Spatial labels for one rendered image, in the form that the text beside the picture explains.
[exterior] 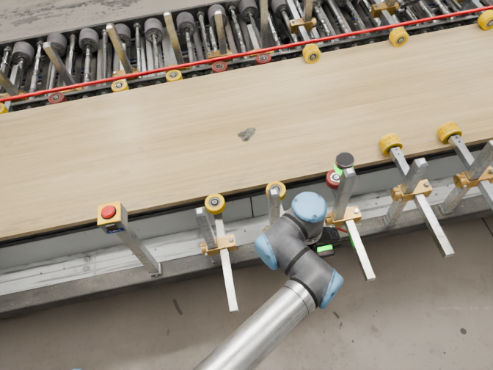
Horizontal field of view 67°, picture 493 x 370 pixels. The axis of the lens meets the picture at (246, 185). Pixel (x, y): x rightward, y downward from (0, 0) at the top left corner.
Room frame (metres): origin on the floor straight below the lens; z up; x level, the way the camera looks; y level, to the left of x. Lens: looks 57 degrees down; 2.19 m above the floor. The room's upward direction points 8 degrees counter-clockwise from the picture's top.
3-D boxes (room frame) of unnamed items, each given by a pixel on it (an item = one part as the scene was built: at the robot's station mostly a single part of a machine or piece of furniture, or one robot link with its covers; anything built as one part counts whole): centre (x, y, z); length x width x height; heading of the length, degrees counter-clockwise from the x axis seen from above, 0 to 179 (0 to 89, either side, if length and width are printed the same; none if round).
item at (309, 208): (0.46, -0.15, 1.28); 0.10 x 0.09 x 0.12; 126
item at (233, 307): (0.56, 0.12, 0.82); 0.43 x 0.03 x 0.04; 4
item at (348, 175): (0.64, -0.33, 0.94); 0.03 x 0.03 x 0.48; 4
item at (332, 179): (0.80, -0.36, 0.85); 0.08 x 0.08 x 0.11
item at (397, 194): (0.66, -0.61, 0.95); 0.13 x 0.06 x 0.05; 94
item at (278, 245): (0.38, -0.07, 1.28); 0.12 x 0.12 x 0.09; 36
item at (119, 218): (0.59, 0.42, 1.18); 0.07 x 0.07 x 0.08; 4
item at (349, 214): (0.65, -0.36, 0.85); 0.13 x 0.06 x 0.05; 94
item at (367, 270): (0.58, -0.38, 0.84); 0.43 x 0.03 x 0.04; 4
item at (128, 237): (0.59, 0.43, 0.93); 0.05 x 0.04 x 0.45; 94
